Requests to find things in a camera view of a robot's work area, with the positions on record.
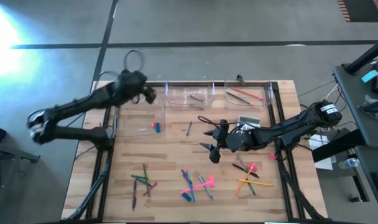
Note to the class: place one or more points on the blue eraser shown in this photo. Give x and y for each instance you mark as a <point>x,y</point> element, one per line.
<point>158,128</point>
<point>186,197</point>

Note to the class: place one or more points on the grey metal stand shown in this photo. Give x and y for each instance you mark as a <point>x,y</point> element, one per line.
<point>8,151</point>

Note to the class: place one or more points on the black frame clamp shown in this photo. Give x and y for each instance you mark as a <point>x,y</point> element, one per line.
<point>238,77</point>

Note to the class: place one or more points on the dark blue pen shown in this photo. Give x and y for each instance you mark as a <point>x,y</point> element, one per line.
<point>195,98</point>

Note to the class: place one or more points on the black aluminium table frame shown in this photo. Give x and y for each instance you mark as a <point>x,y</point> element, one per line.
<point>220,84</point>

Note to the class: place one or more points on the clear grey ballpoint pen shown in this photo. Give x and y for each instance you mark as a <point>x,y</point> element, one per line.
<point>207,191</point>

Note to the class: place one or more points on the black pole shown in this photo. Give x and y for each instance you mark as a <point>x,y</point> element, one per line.
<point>367,56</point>

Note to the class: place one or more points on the dark blue crayon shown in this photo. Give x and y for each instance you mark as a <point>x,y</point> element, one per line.
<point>182,172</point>

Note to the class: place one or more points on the purple crayon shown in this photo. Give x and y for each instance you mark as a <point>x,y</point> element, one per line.
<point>134,194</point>

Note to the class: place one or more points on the grey desk calculator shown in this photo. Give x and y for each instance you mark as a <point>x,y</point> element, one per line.
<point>252,119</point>

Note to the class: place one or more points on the white paper sheet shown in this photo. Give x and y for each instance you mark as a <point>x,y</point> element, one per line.
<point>324,163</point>

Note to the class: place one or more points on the yellow pencil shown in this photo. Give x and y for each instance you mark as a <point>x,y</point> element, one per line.
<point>260,183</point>

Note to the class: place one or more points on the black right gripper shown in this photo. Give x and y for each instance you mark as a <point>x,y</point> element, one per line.
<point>238,141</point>

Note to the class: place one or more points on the dark tablet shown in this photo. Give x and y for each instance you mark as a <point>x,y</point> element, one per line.
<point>377,106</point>

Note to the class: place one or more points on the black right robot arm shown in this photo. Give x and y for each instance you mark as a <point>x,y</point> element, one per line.
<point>288,129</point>

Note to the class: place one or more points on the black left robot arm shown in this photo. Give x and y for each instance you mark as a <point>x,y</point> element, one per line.
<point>92,98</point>

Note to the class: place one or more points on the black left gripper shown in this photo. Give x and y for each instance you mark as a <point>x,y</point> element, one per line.
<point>139,85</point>

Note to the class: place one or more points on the black pen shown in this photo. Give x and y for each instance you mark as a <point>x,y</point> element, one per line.
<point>238,167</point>

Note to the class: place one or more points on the black desk beam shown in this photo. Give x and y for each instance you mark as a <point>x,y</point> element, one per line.
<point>335,149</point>

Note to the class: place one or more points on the clear water bottle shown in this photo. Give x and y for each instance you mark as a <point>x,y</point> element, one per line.
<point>349,163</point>

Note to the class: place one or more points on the clear plastic bin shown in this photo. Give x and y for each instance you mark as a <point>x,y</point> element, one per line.
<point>133,121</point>
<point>162,93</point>
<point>182,90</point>
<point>259,105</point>

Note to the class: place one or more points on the grey green pencil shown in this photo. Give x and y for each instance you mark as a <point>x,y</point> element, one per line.
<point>252,190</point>

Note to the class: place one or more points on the blue sticky note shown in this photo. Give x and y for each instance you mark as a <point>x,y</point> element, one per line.
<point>370,76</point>

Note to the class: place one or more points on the pink tape piece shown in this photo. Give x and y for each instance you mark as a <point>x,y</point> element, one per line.
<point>272,156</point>

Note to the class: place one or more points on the slim blue grey pen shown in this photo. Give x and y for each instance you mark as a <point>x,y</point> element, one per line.
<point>189,129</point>

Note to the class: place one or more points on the small black floor object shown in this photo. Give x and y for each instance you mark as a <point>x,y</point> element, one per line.
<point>355,198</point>

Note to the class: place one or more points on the grey desk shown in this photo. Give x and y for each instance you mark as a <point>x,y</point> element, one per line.
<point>353,93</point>
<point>367,186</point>

